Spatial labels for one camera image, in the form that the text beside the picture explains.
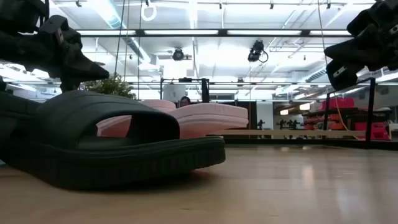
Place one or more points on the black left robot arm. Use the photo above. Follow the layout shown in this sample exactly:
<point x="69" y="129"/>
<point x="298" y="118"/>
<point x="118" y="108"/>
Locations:
<point x="18" y="15"/>

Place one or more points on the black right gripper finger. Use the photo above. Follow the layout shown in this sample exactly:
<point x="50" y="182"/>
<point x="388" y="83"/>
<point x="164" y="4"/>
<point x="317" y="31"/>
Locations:
<point x="342" y="74"/>
<point x="354" y="49"/>

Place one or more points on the black ceiling spotlight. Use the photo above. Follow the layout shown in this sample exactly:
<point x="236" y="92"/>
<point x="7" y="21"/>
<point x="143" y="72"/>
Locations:
<point x="256" y="49"/>
<point x="178" y="55"/>

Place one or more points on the red storage bin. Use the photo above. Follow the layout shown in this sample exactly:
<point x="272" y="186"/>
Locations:
<point x="339" y="103"/>
<point x="374" y="130"/>

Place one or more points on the black rubber slide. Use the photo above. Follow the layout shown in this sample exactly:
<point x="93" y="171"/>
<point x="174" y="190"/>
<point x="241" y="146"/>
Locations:
<point x="124" y="165"/>
<point x="15" y="124"/>

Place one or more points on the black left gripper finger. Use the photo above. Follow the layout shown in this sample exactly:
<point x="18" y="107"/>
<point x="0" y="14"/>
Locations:
<point x="70" y="86"/>
<point x="81" y="68"/>

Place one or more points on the black aluminium table frame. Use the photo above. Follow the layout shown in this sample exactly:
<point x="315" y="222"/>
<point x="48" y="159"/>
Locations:
<point x="311" y="143"/>

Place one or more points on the person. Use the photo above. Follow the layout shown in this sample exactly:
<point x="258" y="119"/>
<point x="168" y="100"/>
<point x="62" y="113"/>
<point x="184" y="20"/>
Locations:
<point x="185" y="101"/>

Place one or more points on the green potted plant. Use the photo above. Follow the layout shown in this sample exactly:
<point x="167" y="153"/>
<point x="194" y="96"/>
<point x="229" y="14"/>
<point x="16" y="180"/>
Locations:
<point x="109" y="87"/>

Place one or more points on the pink rubber slide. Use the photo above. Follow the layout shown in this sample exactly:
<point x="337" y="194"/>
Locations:
<point x="211" y="121"/>
<point x="113" y="126"/>

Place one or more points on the black metal shoe shelf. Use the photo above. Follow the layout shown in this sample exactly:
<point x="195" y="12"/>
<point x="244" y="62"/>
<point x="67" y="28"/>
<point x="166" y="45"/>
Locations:
<point x="370" y="109"/>

